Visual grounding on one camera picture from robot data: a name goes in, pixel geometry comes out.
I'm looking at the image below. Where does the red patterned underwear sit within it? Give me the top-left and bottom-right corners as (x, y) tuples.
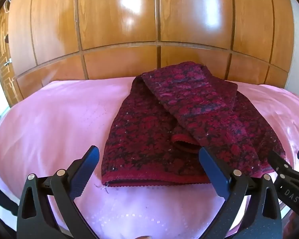
(101, 61), (287, 187)

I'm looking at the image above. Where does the carved wooden door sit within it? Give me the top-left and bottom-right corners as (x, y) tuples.
(0, 12), (24, 107)

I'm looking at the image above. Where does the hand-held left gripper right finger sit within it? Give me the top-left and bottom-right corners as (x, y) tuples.
(199, 147), (282, 239)

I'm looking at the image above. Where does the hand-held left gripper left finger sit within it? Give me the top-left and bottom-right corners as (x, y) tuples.
(17, 145), (100, 239)

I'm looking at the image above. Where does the wooden wardrobe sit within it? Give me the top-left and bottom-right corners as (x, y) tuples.
(7, 0), (296, 102)

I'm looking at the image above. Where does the pink bed sheet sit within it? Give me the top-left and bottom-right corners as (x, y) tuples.
(0, 78), (299, 239)

